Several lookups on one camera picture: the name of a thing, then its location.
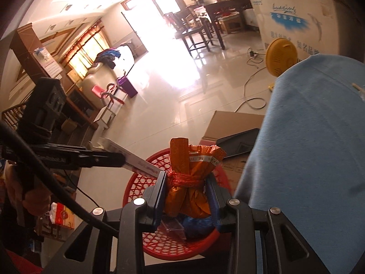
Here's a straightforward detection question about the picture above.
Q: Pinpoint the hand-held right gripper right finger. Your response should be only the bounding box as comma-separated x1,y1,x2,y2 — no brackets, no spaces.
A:
205,174,331,274

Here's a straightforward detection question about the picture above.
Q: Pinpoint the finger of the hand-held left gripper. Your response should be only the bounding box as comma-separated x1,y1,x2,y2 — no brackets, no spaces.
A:
67,145,126,169

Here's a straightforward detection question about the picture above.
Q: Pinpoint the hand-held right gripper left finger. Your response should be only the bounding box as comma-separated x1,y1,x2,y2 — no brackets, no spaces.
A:
41,171,169,274

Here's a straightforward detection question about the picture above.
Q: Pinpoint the orange plastic bag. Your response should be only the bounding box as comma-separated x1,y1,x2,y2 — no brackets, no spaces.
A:
165,137,227,217

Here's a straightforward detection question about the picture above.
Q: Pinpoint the red plastic basket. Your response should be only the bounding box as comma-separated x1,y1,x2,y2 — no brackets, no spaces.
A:
123,147,233,261

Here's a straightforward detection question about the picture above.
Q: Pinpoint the red plastic bag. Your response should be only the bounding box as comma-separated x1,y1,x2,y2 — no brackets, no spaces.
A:
167,170,207,187

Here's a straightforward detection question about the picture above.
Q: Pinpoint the white purple-edged box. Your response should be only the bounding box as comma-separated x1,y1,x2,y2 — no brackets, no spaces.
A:
97,137,160,179

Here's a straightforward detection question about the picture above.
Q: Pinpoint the person's left hand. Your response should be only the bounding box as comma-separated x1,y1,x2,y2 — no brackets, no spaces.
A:
4,163,53,214

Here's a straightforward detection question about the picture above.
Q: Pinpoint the blue plastic bag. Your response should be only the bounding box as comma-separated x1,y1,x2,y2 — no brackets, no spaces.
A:
182,215,216,240

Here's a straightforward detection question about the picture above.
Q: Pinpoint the black tablet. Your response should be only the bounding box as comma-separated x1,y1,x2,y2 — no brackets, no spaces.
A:
216,128,260,158

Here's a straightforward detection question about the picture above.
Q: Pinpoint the wooden shelf unit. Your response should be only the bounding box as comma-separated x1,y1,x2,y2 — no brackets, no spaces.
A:
10,24,99,129

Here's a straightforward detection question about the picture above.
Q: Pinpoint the red patterned box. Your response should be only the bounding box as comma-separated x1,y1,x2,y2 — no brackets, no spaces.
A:
50,203,76,230

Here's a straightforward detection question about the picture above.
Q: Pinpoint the purple bin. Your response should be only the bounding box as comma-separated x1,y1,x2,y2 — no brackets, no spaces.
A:
118,77,138,98

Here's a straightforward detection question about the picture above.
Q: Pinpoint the cardboard box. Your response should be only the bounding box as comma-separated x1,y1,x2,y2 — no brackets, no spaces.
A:
200,110,266,195

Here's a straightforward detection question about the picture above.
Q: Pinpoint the blue purple clothes pile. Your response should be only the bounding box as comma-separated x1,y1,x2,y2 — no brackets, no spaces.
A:
95,48,122,69

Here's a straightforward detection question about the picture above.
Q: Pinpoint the blue tablecloth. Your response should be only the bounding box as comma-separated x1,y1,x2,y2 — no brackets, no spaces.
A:
232,54,365,274

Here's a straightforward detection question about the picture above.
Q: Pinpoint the wooden framed glass door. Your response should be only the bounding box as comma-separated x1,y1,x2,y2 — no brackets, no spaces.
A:
121,0,186,60

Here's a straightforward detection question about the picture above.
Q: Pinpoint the dark wooden chair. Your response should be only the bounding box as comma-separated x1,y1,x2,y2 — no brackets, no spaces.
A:
165,11,214,56

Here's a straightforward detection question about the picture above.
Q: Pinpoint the yellow round fan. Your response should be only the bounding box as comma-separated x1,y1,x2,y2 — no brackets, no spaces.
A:
266,38,297,77

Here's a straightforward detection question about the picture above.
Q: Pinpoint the dark wooden table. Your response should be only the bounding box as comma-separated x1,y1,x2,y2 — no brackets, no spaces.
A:
204,0,254,50

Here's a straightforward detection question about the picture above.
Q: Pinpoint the white chest freezer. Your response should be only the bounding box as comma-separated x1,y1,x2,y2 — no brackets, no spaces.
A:
247,0,343,60

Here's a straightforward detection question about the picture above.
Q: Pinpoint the black cable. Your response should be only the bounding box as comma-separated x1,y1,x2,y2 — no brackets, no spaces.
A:
0,120,119,233

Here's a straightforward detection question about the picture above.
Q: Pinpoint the white floor cable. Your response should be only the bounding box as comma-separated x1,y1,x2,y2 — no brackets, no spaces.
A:
234,57,274,112

